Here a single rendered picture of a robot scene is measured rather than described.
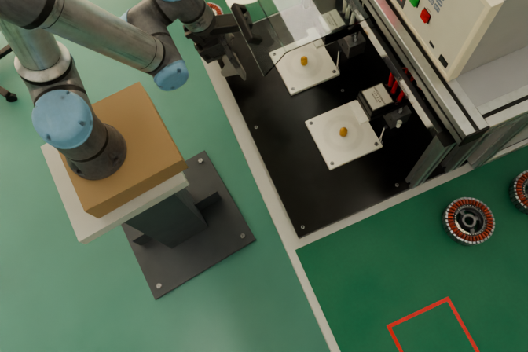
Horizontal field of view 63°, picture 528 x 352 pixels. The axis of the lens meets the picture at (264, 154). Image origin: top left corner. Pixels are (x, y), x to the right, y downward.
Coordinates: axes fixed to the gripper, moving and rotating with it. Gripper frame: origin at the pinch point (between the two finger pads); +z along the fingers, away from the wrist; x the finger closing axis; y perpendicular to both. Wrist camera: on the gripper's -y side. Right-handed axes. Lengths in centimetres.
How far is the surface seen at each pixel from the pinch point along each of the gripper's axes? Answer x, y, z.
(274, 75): 7.0, -6.6, 4.9
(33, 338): 42, 131, 49
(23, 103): -71, 125, 44
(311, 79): 12.4, -15.7, 6.4
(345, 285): 66, -5, 10
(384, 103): 32.5, -29.9, -3.0
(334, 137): 31.0, -15.5, 7.4
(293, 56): 3.7, -13.5, 5.3
